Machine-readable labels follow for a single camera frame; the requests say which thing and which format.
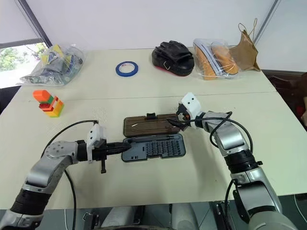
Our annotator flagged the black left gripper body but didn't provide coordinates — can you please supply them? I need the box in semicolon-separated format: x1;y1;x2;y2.
92;138;111;174

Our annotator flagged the colourful toy brick stack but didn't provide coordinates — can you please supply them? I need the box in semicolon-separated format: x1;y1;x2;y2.
33;89;65;119

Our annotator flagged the dark furniture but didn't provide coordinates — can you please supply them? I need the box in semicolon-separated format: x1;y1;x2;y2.
261;69;307;133

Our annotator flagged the clear bag with orange shoes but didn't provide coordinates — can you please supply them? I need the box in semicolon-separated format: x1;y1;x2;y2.
192;38;241;81

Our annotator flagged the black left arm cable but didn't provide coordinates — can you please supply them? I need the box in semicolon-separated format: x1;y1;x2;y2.
42;119;100;230

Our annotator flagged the screwdriver bit case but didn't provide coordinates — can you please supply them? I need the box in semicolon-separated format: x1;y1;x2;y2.
121;112;187;163

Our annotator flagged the dark screwdriver handle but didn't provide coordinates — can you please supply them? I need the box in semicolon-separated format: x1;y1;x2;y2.
129;135;179;143

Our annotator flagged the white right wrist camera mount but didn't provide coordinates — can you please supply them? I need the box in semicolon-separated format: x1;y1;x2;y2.
179;92;201;118

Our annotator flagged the blue tape roll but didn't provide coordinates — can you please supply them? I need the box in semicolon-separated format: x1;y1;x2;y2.
115;61;140;78

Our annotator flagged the black padded mitt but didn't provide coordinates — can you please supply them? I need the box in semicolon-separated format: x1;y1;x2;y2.
151;41;195;78

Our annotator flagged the dark window frame bar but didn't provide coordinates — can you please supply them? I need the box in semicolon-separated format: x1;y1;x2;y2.
0;0;53;49

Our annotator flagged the grey rounded robot body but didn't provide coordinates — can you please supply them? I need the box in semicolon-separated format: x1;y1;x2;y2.
82;202;231;230

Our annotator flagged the clear bag with colourful items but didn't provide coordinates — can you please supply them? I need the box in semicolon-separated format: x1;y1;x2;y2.
19;43;86;86

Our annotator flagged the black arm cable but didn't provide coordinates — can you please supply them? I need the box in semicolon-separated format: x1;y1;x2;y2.
188;111;254;160
42;119;100;230

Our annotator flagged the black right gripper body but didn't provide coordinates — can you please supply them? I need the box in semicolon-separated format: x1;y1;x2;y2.
176;103;192;123

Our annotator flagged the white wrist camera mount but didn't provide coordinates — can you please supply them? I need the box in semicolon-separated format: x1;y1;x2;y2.
86;123;107;165
179;92;201;118

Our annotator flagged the thin white cable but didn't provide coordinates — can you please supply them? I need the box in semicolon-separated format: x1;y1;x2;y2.
293;193;307;218

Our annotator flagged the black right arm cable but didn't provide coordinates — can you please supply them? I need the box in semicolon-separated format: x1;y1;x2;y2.
188;111;254;160

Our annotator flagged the brown paper bag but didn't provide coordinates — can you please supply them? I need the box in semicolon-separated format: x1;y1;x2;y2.
229;18;261;72

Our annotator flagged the grey slanted frame bar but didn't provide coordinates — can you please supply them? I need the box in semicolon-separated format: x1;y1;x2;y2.
253;0;282;42

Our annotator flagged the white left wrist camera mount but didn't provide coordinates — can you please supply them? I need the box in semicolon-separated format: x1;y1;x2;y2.
86;123;107;165

